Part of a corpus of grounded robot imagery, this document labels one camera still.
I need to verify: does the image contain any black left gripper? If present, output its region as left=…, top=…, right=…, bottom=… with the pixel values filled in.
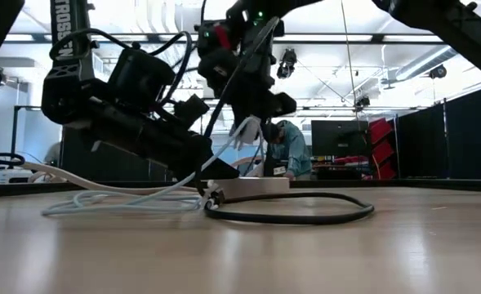
left=76, top=97, right=240, bottom=181

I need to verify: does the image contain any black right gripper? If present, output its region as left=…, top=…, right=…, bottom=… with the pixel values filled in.
left=223, top=52, right=298, bottom=136

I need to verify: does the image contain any light blue braided USB cable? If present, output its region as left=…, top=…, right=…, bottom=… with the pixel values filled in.
left=42, top=115, right=266, bottom=216

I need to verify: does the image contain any black USB cable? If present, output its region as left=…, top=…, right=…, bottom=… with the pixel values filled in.
left=201, top=16, right=375, bottom=225

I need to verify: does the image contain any person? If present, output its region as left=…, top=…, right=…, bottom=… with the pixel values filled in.
left=263, top=119, right=313, bottom=180

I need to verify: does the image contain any black monitor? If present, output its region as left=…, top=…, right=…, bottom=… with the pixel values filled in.
left=311, top=120, right=371, bottom=158

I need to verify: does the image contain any black partition curtain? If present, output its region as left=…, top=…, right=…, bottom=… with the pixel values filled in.
left=397, top=83, right=481, bottom=180
left=62, top=128, right=176, bottom=183

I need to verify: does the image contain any small black hanging device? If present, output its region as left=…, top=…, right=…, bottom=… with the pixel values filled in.
left=354, top=96, right=372, bottom=112

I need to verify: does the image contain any red bin rack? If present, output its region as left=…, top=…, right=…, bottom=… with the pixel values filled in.
left=368, top=118, right=399, bottom=180

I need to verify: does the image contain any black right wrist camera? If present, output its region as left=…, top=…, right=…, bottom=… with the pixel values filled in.
left=198, top=55, right=229, bottom=90

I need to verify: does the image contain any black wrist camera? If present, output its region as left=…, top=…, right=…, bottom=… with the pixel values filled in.
left=173, top=94, right=211, bottom=128
left=198, top=55, right=229, bottom=90

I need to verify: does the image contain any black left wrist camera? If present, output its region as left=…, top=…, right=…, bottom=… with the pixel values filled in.
left=173, top=94, right=211, bottom=128

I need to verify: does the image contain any black overhead camera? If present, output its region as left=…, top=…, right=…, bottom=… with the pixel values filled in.
left=275, top=48, right=298, bottom=81

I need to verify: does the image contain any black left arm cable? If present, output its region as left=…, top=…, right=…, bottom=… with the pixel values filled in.
left=48, top=27, right=194, bottom=105

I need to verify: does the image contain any thin hanging black cable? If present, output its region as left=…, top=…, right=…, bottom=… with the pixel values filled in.
left=340, top=0, right=359, bottom=122

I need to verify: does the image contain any thick white power cord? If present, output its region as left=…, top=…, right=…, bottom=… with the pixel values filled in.
left=19, top=162, right=203, bottom=196

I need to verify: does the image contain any black background rig frame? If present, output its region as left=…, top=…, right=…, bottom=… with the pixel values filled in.
left=11, top=105, right=45, bottom=156

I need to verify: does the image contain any black coiled hose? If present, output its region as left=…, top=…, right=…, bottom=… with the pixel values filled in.
left=0, top=152, right=26, bottom=180

